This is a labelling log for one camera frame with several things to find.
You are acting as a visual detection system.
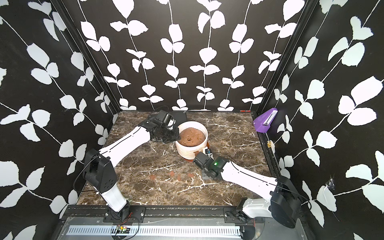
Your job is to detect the white ceramic pot with mud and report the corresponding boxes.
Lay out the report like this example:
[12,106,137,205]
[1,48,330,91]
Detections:
[176,121,208,161]

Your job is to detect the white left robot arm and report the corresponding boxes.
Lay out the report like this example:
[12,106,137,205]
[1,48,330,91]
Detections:
[82,110,181,214]

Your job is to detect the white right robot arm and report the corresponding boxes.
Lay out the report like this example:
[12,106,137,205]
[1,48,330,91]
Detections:
[193,152,304,229]

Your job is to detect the black hard case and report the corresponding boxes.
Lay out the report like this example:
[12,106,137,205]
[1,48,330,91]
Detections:
[171,111,188,127]

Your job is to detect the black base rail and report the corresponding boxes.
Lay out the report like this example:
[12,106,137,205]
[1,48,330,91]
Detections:
[60,205,264,226]

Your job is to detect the white perforated cable strip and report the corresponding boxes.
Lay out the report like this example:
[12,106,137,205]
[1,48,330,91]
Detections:
[64,225,241,238]

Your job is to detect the purple wall bracket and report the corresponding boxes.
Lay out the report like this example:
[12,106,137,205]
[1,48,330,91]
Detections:
[253,108,278,133]

